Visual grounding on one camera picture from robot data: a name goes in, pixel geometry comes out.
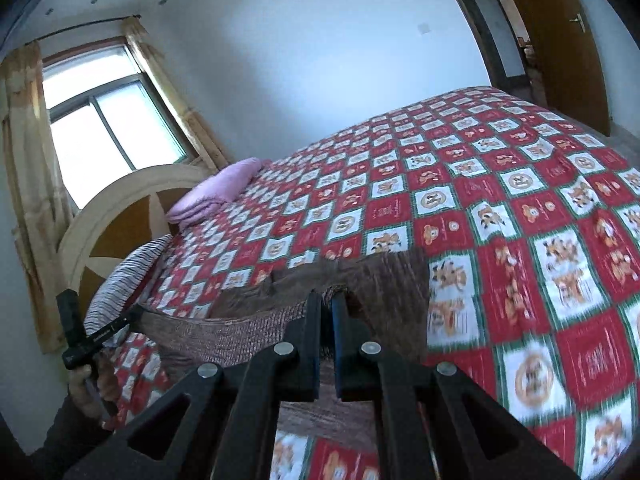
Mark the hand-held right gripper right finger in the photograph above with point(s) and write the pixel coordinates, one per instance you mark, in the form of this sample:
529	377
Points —
339	340

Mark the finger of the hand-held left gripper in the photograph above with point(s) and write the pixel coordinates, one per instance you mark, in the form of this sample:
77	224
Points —
131	317

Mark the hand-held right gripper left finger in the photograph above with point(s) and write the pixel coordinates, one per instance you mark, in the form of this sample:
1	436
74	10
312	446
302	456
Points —
311	340

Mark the brown knitted sweater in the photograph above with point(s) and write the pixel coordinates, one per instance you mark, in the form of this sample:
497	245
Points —
385	280

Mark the person's left forearm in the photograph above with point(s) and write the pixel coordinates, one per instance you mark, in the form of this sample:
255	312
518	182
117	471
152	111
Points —
65	435

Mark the person's left hand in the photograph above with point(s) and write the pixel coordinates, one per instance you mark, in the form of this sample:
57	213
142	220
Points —
95	380

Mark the striped pillow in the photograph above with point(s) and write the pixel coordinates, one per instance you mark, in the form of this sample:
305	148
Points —
120	280

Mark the cream and wood headboard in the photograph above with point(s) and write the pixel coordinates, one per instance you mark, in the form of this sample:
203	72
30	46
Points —
100	220

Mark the folded pink blanket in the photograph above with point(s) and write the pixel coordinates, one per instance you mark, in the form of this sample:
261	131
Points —
215	190

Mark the window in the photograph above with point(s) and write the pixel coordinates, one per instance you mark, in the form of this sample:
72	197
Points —
100	125

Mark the red printed bed sheet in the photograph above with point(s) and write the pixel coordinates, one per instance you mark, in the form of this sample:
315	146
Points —
500	185

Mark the narrow beige curtain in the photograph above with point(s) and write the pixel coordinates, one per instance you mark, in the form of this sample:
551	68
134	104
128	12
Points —
165	85

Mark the curtain rod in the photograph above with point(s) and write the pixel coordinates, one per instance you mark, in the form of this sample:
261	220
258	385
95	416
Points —
85	28

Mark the brown wooden door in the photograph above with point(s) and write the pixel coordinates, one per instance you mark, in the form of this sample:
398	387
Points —
565	50

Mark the white wall switch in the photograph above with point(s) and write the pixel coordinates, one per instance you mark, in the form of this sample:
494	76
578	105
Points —
424	28

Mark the dark wooden door frame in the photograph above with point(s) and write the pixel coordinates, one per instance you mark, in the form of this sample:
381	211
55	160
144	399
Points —
475	20

